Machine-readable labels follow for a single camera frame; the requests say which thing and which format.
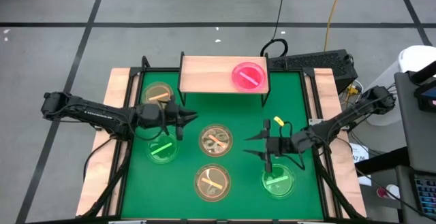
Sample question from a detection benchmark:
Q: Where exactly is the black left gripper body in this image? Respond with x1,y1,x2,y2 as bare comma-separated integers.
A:
163,95,187,142

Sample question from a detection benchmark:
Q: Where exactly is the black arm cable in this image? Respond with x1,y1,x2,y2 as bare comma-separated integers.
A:
81,137,119,182

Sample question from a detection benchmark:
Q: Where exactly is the black monitor device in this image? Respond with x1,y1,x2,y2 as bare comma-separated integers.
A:
408,60,436,113

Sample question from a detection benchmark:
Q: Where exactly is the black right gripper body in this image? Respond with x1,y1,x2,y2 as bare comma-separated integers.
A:
264,119,294,174

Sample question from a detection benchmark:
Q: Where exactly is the grey desk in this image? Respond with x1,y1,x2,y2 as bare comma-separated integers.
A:
394,70,436,174

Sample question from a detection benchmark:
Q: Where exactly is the white paper sheet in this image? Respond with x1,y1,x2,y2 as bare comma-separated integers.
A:
349,143,372,187

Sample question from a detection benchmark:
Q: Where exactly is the black computer tower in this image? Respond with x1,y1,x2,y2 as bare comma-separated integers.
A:
267,48,359,94

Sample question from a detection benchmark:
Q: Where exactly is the yellow hanging cable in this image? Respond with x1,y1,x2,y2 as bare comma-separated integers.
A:
323,0,347,53

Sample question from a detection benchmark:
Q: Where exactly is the black hanging cable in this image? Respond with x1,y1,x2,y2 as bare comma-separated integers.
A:
259,0,290,58

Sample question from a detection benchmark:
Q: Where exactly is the white round cup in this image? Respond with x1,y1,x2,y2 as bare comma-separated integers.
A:
386,184,401,199

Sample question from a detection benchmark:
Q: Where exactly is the black metal table frame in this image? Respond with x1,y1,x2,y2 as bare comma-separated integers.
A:
84,56,367,223

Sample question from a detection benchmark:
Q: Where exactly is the green translucent plate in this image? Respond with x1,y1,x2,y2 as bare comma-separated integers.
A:
145,131,180,165
260,163,296,199

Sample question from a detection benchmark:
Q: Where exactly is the wooden shelf with black legs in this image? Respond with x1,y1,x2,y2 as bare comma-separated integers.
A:
177,51,272,108

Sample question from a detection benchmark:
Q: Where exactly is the black keyboard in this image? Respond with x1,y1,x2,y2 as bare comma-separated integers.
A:
414,174,436,218

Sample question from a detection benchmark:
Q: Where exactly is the white round bin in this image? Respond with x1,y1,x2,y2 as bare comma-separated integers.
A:
366,45,436,127

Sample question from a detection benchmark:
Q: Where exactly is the green table mat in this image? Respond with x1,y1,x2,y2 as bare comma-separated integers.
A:
121,70,324,221

